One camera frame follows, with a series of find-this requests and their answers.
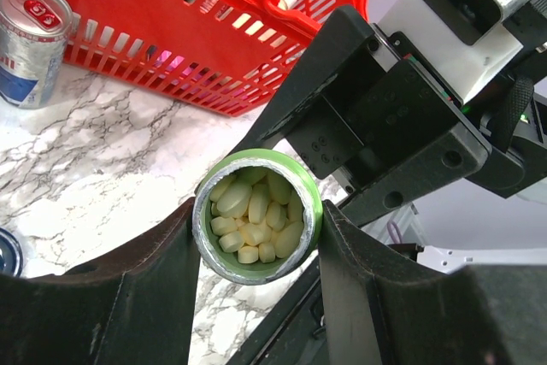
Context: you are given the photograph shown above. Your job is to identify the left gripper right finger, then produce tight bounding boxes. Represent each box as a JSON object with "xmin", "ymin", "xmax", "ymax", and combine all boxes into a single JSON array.
[{"xmin": 319, "ymin": 201, "xmax": 546, "ymax": 364}]

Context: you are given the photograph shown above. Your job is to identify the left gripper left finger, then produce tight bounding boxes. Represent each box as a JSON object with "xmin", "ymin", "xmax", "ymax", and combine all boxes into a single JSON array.
[{"xmin": 1, "ymin": 200, "xmax": 200, "ymax": 364}]

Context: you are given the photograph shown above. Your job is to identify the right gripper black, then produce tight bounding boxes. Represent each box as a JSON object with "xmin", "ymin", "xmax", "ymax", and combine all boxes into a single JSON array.
[{"xmin": 241, "ymin": 5, "xmax": 490, "ymax": 227}]

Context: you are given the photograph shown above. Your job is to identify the dark blue round dish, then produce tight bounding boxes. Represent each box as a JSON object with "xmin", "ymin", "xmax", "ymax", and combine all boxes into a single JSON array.
[{"xmin": 0, "ymin": 228, "xmax": 24, "ymax": 277}]

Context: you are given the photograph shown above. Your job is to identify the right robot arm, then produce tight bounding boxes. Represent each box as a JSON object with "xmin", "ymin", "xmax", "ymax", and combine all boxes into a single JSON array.
[{"xmin": 239, "ymin": 6, "xmax": 546, "ymax": 226}]

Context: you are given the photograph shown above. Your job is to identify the yellow pills in bottle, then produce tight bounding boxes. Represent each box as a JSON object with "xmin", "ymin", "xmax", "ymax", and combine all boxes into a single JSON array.
[{"xmin": 209, "ymin": 167, "xmax": 304, "ymax": 265}]

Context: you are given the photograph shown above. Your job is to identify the red shopping basket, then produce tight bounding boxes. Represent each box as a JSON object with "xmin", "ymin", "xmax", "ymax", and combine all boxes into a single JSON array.
[{"xmin": 64, "ymin": 0, "xmax": 367, "ymax": 116}]

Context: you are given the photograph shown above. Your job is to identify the red bull can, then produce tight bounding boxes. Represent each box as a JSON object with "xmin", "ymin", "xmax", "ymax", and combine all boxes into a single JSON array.
[{"xmin": 1, "ymin": 0, "xmax": 74, "ymax": 109}]

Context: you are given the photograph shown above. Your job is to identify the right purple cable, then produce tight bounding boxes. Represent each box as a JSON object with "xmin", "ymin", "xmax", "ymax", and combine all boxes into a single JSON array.
[{"xmin": 386, "ymin": 219, "xmax": 405, "ymax": 246}]

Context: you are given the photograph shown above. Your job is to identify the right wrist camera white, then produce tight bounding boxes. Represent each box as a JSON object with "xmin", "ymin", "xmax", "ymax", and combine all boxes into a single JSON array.
[{"xmin": 379, "ymin": 0, "xmax": 546, "ymax": 103}]

